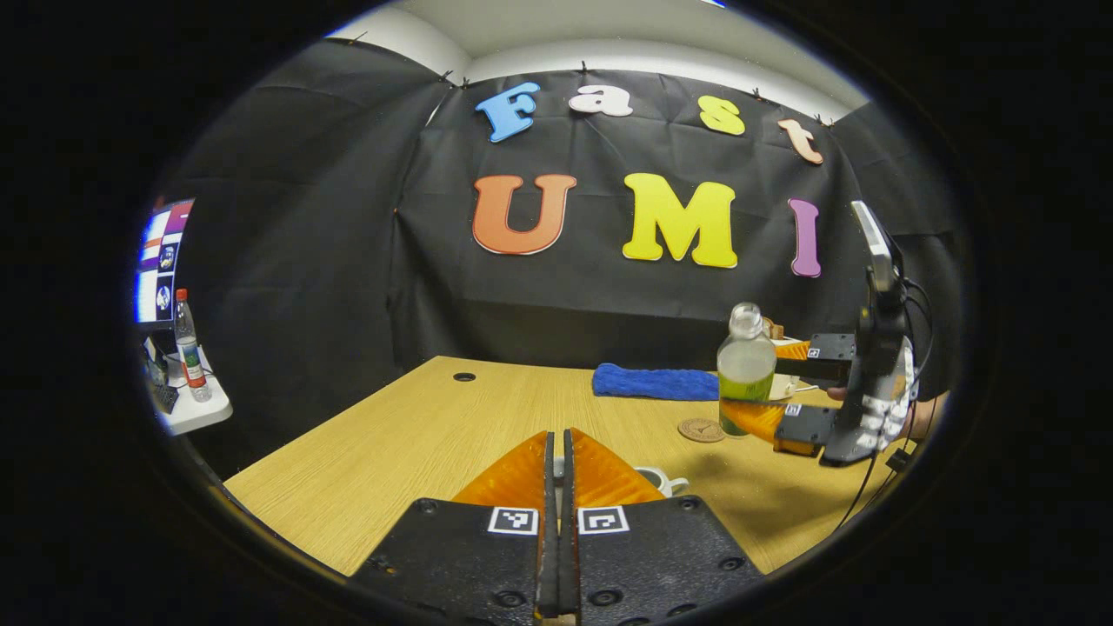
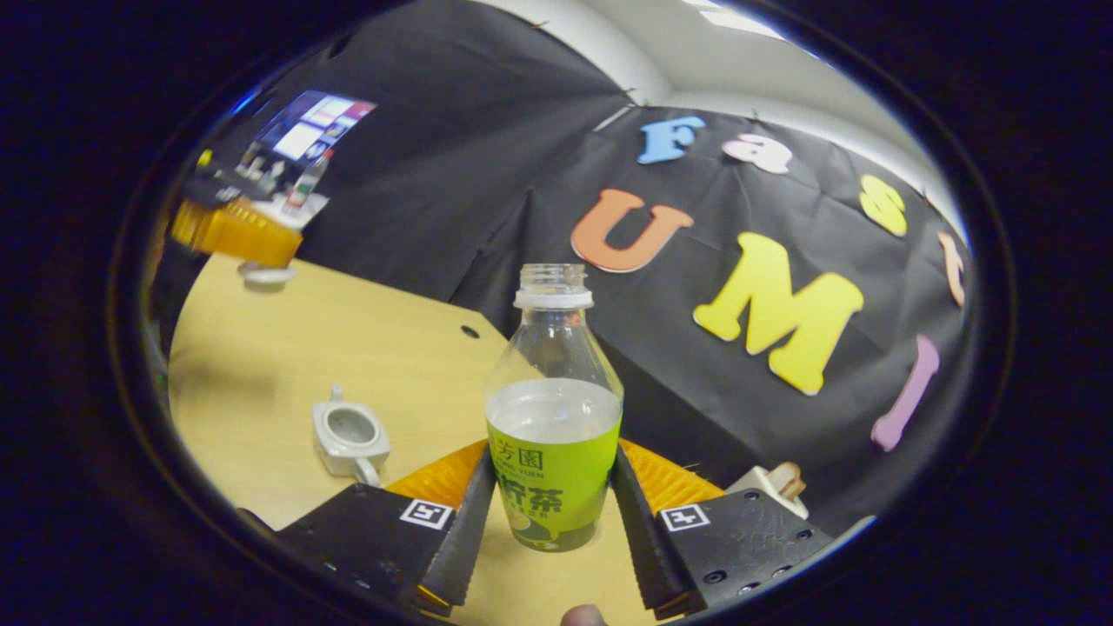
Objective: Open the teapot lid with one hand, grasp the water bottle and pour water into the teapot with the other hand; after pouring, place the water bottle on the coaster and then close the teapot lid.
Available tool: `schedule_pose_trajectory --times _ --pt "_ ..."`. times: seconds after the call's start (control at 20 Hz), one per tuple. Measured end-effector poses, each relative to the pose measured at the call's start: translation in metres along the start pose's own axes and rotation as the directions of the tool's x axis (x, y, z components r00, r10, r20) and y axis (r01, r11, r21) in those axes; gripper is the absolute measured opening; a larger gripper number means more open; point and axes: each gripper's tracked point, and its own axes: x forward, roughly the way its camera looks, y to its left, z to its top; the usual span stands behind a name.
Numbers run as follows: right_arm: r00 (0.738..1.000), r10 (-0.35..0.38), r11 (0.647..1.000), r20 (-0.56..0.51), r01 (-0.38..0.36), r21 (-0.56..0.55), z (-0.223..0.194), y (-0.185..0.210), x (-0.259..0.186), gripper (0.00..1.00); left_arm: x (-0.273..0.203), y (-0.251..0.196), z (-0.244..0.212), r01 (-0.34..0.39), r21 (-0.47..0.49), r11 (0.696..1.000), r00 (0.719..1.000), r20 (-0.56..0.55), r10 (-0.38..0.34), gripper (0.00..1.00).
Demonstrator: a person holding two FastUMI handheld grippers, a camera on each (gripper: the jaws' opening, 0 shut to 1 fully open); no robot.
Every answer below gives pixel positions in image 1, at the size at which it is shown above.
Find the red label plastic bottle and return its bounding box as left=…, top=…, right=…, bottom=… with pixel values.
left=174, top=289, right=212, bottom=403

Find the green label water bottle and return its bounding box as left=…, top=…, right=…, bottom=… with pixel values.
left=717, top=303, right=777, bottom=437

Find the computer monitor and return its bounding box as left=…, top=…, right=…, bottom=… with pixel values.
left=135, top=198, right=194, bottom=324

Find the white toaster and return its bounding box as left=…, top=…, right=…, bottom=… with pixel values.
left=770, top=337, right=820, bottom=401

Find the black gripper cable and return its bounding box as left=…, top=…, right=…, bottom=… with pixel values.
left=835, top=278, right=938, bottom=531

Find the small dark device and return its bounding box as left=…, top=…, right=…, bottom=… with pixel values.
left=148, top=348, right=179, bottom=414

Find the blue towel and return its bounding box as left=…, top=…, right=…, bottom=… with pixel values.
left=593, top=363, right=723, bottom=402

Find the white teacup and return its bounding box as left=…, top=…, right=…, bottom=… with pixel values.
left=633, top=467, right=690, bottom=498

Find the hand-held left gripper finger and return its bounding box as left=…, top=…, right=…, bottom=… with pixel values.
left=352, top=430, right=557, bottom=623
left=563, top=429, right=766, bottom=625

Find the white side table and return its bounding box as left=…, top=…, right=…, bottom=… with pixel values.
left=152, top=348, right=233, bottom=436

